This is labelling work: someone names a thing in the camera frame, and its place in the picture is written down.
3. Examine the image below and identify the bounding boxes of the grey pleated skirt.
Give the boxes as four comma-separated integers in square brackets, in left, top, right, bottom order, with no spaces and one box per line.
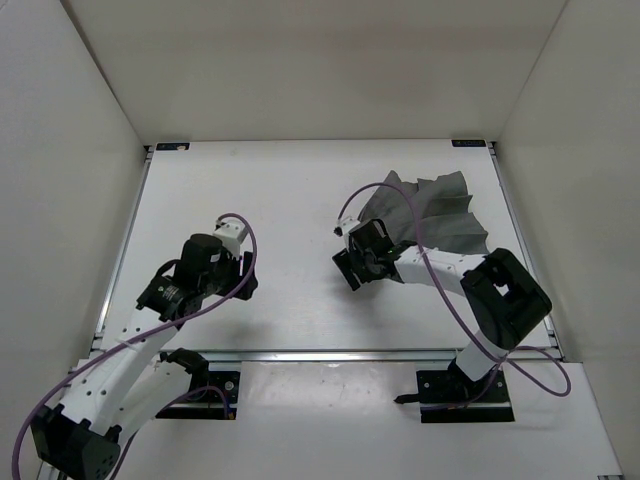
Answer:
[358,170,489,254]

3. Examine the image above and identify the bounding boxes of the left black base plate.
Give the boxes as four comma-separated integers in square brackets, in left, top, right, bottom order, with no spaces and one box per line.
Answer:
[156,364,241,421]

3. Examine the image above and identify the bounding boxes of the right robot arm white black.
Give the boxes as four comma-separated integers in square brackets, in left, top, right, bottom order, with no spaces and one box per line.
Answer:
[332,217,552,406]

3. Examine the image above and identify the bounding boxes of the aluminium table front rail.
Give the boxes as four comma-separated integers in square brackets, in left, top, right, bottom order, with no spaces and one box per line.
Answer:
[89,347,564,365]

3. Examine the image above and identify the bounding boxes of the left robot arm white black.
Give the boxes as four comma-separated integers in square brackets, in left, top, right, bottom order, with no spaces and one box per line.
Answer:
[28,222,258,479]

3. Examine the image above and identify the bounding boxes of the purple cable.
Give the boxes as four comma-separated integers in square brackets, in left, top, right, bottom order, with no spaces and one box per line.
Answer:
[10,212,259,480]
[337,182,573,399]

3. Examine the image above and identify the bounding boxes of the left blue corner label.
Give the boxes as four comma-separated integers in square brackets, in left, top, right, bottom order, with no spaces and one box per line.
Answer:
[155,142,190,151]

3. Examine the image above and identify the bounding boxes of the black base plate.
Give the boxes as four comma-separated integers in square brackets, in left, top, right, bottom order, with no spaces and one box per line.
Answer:
[416,370,515,424]
[156,364,241,421]

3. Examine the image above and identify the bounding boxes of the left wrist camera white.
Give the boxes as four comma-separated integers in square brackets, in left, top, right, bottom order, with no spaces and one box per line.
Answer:
[213,219,248,256]

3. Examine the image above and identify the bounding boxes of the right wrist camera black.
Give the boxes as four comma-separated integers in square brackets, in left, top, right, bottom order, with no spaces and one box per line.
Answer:
[349,219,387,249]

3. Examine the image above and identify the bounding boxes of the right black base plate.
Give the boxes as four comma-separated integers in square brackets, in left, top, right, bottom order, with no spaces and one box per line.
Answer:
[416,370,515,424]

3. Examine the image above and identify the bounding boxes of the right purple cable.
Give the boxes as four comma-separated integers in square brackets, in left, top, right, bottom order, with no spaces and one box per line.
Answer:
[337,182,573,399]

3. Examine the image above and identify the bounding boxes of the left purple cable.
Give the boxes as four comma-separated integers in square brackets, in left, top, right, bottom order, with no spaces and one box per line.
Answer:
[10,212,259,480]

